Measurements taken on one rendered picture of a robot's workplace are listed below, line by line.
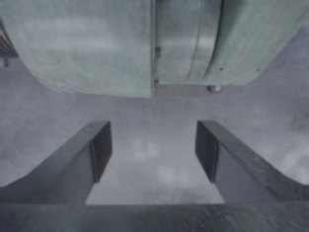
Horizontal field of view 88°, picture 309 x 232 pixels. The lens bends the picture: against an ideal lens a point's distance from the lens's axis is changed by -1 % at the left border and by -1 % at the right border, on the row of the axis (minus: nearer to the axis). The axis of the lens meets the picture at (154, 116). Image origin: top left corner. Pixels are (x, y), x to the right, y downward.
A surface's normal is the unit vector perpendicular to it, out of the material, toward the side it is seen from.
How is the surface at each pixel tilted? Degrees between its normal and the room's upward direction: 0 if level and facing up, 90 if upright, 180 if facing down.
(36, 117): 0
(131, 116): 0
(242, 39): 48
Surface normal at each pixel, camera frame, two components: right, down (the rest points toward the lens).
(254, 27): 0.00, 0.90
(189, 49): 0.01, 0.76
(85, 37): -0.06, 0.53
